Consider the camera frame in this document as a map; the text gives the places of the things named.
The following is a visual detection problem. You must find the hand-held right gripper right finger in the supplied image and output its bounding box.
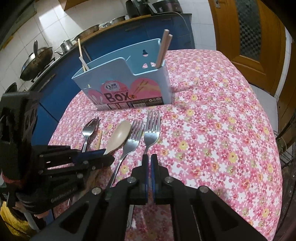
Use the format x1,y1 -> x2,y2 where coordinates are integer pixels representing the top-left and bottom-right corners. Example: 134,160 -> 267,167
151,154 -> 266,241

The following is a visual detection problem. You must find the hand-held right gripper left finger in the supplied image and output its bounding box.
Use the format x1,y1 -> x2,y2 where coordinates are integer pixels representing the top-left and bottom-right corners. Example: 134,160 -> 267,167
30,154 -> 149,241

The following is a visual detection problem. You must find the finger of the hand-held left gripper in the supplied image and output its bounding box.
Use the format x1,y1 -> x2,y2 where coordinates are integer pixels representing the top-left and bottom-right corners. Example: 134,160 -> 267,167
38,145 -> 105,162
38,154 -> 115,176

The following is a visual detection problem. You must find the steel fork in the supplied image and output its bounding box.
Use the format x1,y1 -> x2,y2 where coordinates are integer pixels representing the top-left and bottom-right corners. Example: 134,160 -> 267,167
107,119 -> 145,189
126,110 -> 161,231
81,118 -> 100,153

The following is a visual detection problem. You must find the beige wooden spoon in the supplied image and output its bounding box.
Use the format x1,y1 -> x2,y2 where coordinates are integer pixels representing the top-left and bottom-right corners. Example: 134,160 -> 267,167
103,120 -> 132,156

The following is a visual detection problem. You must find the light blue chopstick box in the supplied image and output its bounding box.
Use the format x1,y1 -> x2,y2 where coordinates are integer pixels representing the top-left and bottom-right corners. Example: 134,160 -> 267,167
71,38 -> 173,111

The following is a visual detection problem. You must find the pink and white chopstick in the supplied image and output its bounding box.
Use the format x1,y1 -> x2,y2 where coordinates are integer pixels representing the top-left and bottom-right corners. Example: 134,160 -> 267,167
155,29 -> 169,69

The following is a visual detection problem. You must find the dark frying pan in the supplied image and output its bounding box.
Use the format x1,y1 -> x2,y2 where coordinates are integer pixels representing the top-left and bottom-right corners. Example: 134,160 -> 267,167
3,82 -> 18,94

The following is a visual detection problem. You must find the blue base cabinet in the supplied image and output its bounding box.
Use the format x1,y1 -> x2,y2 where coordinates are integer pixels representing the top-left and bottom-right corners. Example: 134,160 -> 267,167
28,13 -> 196,149

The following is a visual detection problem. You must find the steel wok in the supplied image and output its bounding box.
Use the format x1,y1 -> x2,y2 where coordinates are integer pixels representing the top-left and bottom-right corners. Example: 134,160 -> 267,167
20,46 -> 54,81

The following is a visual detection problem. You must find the gas stove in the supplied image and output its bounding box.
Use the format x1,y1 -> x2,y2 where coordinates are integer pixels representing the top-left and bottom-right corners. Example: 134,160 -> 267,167
31,57 -> 57,82

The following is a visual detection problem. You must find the pink floral tablecloth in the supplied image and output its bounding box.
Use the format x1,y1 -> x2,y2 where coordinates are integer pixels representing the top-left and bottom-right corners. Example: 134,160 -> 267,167
47,49 -> 284,241

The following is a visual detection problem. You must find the steel ladle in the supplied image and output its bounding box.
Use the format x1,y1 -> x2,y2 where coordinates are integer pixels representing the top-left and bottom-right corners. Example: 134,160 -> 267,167
32,40 -> 39,62

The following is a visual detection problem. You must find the steel kettle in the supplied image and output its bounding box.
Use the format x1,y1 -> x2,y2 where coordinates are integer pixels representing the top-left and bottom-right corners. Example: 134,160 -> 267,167
54,39 -> 77,56

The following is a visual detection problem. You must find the grey range hood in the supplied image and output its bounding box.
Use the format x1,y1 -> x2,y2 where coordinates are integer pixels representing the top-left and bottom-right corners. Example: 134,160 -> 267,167
0,0 -> 38,50

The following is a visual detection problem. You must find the yellow garment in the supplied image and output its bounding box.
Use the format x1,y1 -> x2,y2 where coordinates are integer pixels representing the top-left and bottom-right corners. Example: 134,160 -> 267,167
0,200 -> 47,241

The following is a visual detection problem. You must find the steel colander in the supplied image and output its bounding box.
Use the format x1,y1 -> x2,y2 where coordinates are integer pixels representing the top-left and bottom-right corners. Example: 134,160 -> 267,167
74,24 -> 100,40

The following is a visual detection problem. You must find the steel bowl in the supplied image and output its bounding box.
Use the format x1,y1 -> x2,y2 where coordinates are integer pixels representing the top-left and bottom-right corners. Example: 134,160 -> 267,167
109,15 -> 126,25

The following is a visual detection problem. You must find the black air fryer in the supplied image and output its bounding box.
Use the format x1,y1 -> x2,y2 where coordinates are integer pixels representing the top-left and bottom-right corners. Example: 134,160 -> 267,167
125,0 -> 153,18

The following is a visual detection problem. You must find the wooden door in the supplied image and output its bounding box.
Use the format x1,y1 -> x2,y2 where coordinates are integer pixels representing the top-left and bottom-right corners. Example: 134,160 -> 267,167
208,0 -> 287,93

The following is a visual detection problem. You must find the dark rice cooker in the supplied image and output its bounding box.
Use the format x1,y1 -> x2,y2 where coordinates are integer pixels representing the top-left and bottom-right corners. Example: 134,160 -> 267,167
151,0 -> 179,13

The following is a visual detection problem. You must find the black wire rack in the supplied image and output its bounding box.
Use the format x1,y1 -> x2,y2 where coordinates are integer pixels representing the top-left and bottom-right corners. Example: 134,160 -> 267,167
273,130 -> 296,241

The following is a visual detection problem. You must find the white power cord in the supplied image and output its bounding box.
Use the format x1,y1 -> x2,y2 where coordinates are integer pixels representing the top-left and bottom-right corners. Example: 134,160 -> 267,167
171,11 -> 196,50

